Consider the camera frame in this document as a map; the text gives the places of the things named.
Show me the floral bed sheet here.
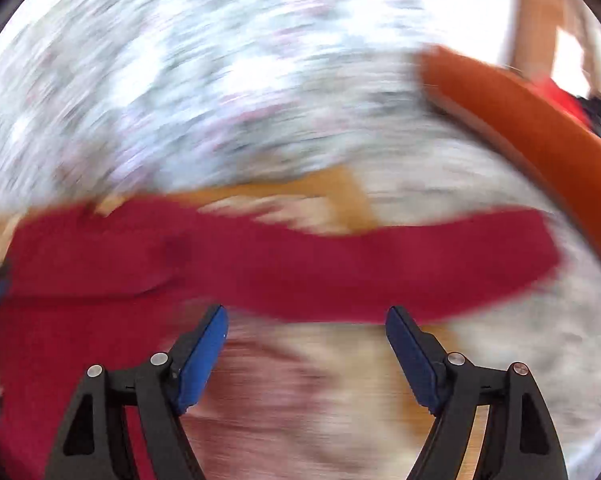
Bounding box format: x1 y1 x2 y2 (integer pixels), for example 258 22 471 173
355 139 601 479

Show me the orange velvet cushion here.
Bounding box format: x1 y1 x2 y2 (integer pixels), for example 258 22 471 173
417 46 601 260

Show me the red object behind cushion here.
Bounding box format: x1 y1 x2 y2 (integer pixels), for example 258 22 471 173
534 77 590 129

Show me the floral blue-grey duvet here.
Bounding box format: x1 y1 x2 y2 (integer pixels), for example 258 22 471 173
0 0 482 212

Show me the dark red small garment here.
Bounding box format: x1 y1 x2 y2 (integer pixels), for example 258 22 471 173
0 200 561 479

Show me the floral plush blanket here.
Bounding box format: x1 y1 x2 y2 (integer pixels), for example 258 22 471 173
0 170 424 479

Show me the wooden window frame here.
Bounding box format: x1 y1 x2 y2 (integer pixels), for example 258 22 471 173
511 0 601 98

